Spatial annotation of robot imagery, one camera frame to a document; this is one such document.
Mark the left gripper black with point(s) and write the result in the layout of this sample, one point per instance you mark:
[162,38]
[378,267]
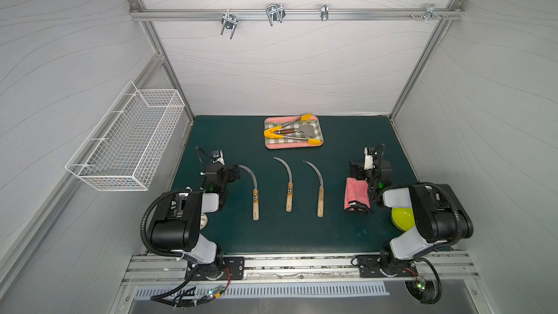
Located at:
[233,172]

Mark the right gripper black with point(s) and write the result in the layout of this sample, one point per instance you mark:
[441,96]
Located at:
[357,172]

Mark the pink rag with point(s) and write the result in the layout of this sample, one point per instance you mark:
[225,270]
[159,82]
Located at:
[356,198]

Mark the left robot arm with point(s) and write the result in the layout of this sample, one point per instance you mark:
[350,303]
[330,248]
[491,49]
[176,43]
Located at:
[171,225]

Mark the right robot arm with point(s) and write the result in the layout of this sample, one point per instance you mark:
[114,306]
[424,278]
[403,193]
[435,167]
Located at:
[439,218]

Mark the lime green bowl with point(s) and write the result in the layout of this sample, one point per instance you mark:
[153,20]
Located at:
[403,218]

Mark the yellow tipped metal tongs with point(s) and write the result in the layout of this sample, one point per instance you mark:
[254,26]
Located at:
[272,133]

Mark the pink checkered tray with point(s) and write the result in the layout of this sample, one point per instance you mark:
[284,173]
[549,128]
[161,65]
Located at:
[286,144]

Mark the small metal spatula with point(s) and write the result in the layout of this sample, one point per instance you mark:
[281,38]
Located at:
[306,130]

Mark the white vent strip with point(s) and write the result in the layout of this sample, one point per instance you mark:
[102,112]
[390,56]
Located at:
[275,290]

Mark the metal U-bolt clamp left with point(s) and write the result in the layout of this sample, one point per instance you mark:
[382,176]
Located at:
[229,23]

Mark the metal u-bolt clamp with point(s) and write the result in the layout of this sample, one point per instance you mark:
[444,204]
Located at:
[229,23]
[275,13]

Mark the metal U-bolt clamp middle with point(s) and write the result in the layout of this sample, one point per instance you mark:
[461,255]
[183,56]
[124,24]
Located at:
[275,13]

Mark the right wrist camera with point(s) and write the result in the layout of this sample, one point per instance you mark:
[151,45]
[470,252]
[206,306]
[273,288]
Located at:
[369,158]

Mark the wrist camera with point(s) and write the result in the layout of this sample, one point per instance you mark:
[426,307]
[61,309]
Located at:
[218,157]
[369,158]

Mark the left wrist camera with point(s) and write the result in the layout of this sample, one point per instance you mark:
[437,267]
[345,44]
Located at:
[218,157]

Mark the white rope ball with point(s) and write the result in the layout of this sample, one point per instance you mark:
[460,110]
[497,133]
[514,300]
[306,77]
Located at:
[203,221]

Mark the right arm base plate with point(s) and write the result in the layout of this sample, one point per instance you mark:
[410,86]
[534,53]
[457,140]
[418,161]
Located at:
[375,266]

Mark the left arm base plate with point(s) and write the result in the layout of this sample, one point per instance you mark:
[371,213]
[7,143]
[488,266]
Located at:
[231,267]

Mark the white wire basket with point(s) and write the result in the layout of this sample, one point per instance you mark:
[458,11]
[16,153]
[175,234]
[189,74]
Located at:
[123,151]

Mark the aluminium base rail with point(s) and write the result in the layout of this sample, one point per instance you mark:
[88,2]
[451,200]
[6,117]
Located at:
[296,268]

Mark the metal bracket with bolts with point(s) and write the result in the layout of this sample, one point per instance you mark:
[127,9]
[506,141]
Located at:
[430,14]

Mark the aluminium crossbar rail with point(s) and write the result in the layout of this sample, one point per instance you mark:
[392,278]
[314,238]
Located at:
[291,14]

